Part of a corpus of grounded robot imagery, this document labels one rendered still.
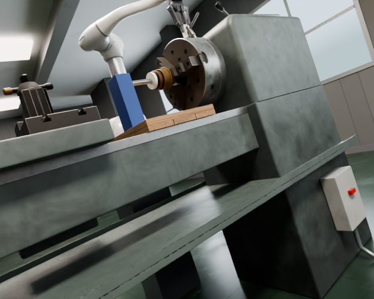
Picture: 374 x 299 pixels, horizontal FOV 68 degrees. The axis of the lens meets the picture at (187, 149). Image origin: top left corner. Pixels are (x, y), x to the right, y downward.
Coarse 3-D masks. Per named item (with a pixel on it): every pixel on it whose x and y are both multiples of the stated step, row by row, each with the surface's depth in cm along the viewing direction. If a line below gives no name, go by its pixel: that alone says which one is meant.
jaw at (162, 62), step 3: (162, 57) 128; (159, 60) 123; (162, 60) 124; (165, 60) 124; (156, 63) 126; (159, 63) 121; (162, 63) 121; (165, 63) 122; (168, 63) 123; (171, 63) 124; (159, 66) 122; (162, 66) 120; (165, 66) 120; (168, 66) 121; (171, 66) 122; (174, 66) 122
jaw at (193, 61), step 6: (198, 54) 110; (186, 60) 110; (192, 60) 109; (198, 60) 111; (204, 60) 111; (180, 66) 111; (186, 66) 111; (192, 66) 109; (174, 72) 112; (180, 72) 111; (186, 72) 113; (174, 78) 114
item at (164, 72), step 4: (164, 68) 114; (156, 72) 111; (160, 72) 112; (164, 72) 112; (168, 72) 113; (160, 76) 111; (164, 76) 111; (168, 76) 112; (160, 80) 111; (164, 80) 112; (168, 80) 113; (172, 80) 113; (160, 84) 111; (164, 84) 112; (168, 84) 114; (172, 84) 117; (156, 88) 113; (160, 88) 115; (164, 88) 115; (168, 88) 116
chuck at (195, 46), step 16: (176, 48) 118; (192, 48) 111; (208, 48) 114; (176, 64) 121; (208, 64) 111; (176, 80) 126; (192, 80) 116; (208, 80) 111; (192, 96) 119; (208, 96) 116
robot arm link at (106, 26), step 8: (144, 0) 158; (152, 0) 159; (160, 0) 160; (120, 8) 155; (128, 8) 155; (136, 8) 157; (144, 8) 159; (104, 16) 157; (112, 16) 155; (120, 16) 155; (128, 16) 158; (96, 24) 157; (104, 24) 156; (112, 24) 157; (104, 32) 159
